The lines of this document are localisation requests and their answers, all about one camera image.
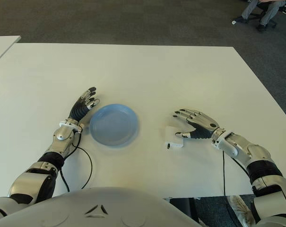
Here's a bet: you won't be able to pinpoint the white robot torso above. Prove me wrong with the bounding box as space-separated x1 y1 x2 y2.
0 186 203 227

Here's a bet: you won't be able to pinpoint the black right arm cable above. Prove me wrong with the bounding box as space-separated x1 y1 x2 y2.
222 151 252 227

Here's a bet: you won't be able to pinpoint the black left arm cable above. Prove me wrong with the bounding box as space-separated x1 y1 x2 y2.
60 141 93 192

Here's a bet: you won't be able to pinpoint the white charger block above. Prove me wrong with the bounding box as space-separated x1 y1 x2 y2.
164 125 185 150

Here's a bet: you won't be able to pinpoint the black table leg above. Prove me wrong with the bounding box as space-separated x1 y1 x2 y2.
168 197 203 227

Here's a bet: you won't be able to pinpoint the blue plastic plate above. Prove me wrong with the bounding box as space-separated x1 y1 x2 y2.
89 103 141 149

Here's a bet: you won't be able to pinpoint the seated person legs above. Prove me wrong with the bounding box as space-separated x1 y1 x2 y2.
235 0 286 31

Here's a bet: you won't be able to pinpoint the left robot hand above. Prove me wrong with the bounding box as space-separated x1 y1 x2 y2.
68 86 101 124

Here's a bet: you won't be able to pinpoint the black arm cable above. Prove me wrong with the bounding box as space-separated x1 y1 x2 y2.
60 141 93 192
222 151 252 227

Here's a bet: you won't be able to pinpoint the white side table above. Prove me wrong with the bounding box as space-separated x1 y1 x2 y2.
0 35 22 68

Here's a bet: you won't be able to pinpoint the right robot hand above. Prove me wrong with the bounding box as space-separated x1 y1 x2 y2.
172 108 226 142

